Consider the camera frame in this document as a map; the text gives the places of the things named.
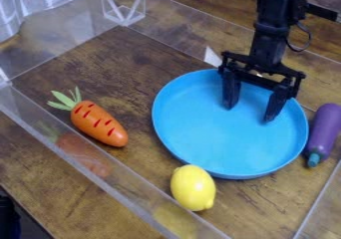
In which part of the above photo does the clear acrylic enclosure wall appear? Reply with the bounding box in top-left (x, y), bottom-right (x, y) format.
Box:
top-left (0, 0), bottom-right (341, 239)

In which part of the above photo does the purple toy eggplant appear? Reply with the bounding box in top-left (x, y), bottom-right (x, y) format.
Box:
top-left (307, 104), bottom-right (341, 167)

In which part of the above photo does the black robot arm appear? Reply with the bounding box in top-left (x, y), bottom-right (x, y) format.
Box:
top-left (218, 0), bottom-right (307, 121)

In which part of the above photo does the orange toy carrot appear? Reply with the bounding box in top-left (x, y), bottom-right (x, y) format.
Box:
top-left (47, 88), bottom-right (129, 147)

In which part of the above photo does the blue round tray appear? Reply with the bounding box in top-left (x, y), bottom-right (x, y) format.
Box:
top-left (153, 70), bottom-right (309, 179)

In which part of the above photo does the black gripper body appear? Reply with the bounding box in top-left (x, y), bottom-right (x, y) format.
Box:
top-left (218, 23), bottom-right (305, 97)

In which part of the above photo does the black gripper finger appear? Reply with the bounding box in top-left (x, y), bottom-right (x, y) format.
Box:
top-left (264, 84), bottom-right (295, 122)
top-left (222, 69), bottom-right (241, 110)

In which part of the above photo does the yellow toy lemon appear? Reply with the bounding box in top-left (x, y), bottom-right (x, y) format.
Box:
top-left (170, 164), bottom-right (216, 211)

